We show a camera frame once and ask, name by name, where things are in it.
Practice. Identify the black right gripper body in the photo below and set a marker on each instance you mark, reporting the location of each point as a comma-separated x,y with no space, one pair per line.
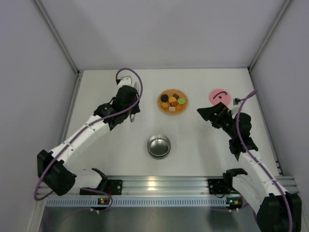
217,116

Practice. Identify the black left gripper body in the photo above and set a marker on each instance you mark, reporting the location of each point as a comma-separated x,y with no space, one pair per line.
133,109

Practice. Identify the stainless steel tongs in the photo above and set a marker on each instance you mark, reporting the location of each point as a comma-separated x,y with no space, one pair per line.
136,108

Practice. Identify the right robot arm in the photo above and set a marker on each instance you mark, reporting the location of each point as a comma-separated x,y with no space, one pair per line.
276,209

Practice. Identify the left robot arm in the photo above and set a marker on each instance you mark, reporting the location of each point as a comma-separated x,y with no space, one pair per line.
54,166

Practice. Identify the pink lunch box lid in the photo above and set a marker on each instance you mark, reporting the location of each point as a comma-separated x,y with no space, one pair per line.
220,95

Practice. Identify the round steel lunch box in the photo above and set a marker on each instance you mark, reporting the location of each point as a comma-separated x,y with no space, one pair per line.
158,146

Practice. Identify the green sandwich cookie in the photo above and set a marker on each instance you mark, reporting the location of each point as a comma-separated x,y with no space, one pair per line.
181,101

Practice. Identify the orange round cookie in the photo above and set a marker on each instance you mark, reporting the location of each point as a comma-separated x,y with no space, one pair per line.
179,107

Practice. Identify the red striped bacon piece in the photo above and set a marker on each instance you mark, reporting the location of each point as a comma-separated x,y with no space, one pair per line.
173,104

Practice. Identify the yellow maple leaf cookie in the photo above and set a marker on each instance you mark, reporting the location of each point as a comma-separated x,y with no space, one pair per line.
165,105

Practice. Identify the woven bamboo tray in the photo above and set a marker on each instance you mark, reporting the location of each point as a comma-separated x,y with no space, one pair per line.
170,93

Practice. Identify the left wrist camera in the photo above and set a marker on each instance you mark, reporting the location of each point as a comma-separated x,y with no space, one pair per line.
124,81

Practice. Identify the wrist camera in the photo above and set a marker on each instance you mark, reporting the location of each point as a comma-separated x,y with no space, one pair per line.
124,81
236,105

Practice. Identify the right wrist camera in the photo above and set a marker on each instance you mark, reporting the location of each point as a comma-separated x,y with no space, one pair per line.
236,105

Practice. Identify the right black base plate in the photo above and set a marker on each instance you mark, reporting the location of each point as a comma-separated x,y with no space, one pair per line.
218,187

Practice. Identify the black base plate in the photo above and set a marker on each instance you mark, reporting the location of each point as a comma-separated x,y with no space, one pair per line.
218,187
110,187

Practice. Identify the aluminium mounting rail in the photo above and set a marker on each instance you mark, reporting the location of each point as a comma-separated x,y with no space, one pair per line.
170,185

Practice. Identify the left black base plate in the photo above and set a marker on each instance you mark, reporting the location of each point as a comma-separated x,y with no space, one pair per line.
110,187

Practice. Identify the right aluminium frame post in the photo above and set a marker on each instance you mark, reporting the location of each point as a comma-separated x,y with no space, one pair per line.
270,33

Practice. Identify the aluminium frame post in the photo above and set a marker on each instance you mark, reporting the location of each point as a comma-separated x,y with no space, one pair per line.
270,33
50,25

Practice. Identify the slotted cable duct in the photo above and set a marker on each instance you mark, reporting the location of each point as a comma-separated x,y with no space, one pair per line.
143,202

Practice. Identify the left aluminium frame post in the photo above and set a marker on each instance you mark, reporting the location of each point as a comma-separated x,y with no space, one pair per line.
50,25

